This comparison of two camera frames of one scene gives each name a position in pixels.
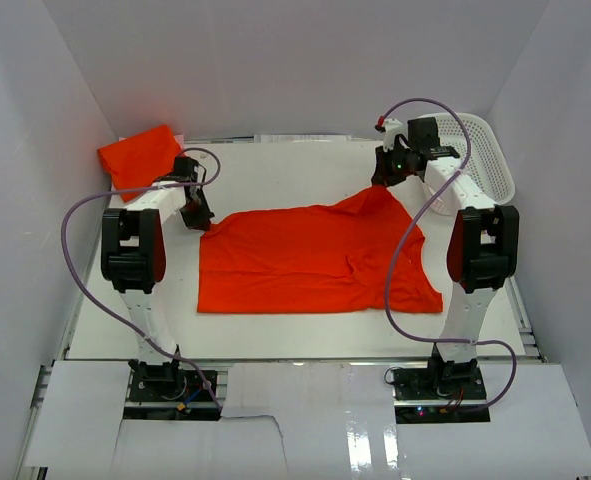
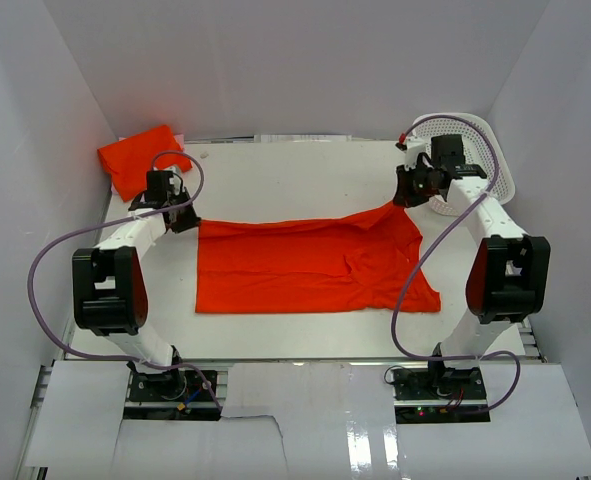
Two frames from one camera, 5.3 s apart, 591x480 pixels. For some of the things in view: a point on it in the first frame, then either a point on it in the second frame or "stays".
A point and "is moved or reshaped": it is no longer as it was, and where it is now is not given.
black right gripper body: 395,164 → 417,183
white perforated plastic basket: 487,162 stays
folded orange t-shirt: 136,161 stays
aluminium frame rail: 41,389 stays
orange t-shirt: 321,259 is moved or reshaped
